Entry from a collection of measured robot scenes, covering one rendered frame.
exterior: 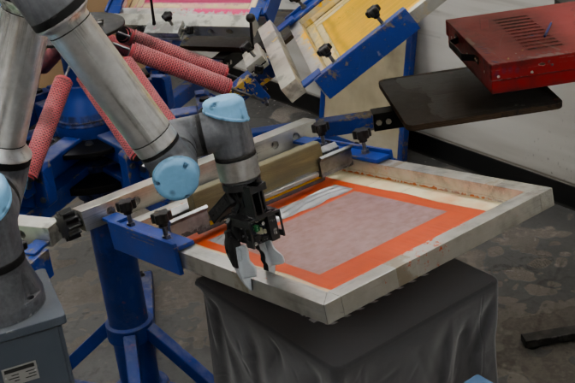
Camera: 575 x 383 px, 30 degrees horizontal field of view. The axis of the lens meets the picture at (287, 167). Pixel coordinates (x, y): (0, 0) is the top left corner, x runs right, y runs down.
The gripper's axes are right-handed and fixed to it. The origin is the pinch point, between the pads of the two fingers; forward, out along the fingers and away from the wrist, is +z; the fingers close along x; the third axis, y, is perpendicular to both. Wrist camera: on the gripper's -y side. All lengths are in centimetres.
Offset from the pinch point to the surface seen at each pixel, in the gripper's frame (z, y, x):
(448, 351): 28.9, 9.6, 34.3
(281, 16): -12, -178, 139
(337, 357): 17.9, 8.9, 7.8
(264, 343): 19.6, -12.2, 5.2
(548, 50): -6, -40, 130
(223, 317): 17.4, -26.5, 5.0
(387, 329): 17.9, 8.7, 20.7
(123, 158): -6, -87, 19
